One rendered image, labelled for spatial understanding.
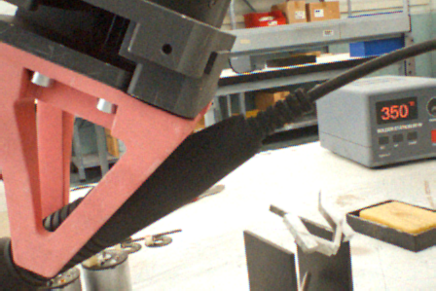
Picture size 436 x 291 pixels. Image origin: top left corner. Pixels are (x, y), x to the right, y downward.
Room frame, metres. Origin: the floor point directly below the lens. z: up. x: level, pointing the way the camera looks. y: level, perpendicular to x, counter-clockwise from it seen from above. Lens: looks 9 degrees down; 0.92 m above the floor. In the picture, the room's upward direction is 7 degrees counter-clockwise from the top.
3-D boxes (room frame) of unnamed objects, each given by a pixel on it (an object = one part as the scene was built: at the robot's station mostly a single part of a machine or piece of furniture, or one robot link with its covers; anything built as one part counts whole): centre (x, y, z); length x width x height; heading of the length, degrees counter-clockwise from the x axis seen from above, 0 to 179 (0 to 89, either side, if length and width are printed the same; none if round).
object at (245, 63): (3.01, -0.21, 0.80); 0.15 x 0.12 x 0.10; 41
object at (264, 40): (2.99, -0.58, 0.90); 1.30 x 0.06 x 0.12; 112
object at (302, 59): (3.14, -0.46, 0.77); 0.24 x 0.16 x 0.04; 111
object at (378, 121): (0.70, -0.21, 0.80); 0.15 x 0.12 x 0.10; 11
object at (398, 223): (0.42, -0.14, 0.76); 0.07 x 0.05 x 0.02; 28
